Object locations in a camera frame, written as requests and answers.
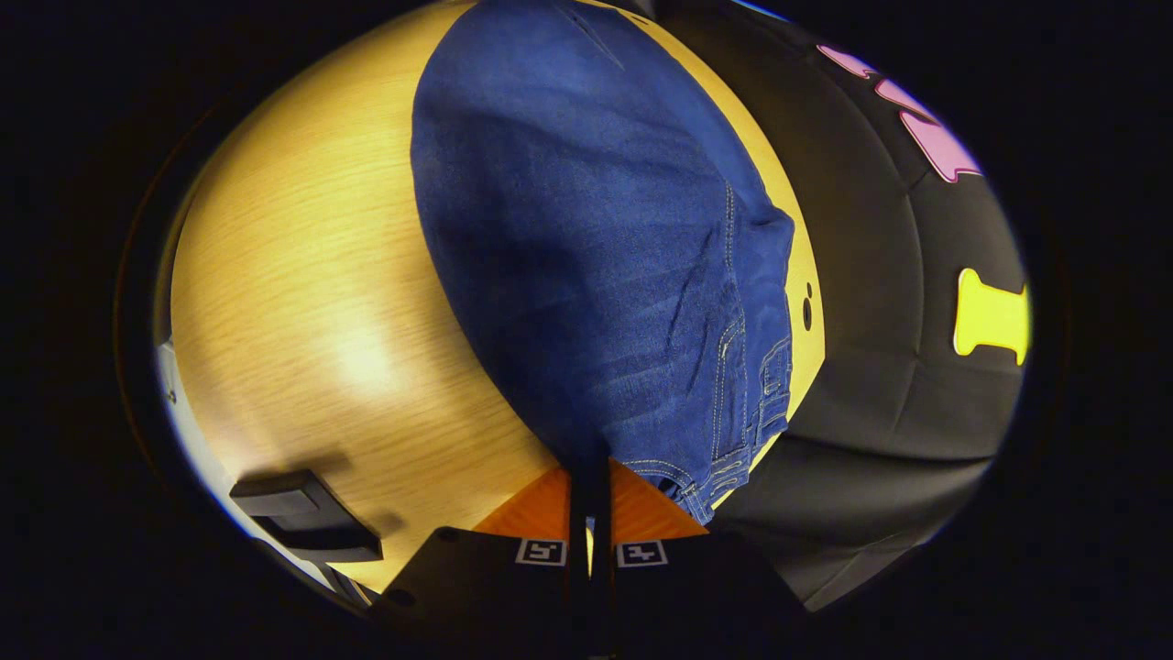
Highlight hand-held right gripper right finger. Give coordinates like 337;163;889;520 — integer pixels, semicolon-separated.
592;458;809;657

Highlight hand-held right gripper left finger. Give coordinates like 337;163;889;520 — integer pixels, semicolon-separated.
371;458;593;657

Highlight blue denim jeans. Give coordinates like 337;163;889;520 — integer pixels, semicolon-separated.
410;0;796;526

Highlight black backdrop cloth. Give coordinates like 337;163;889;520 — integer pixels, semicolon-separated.
632;0;1033;612

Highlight black flat bracket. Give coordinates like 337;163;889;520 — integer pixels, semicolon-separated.
229;469;385;565

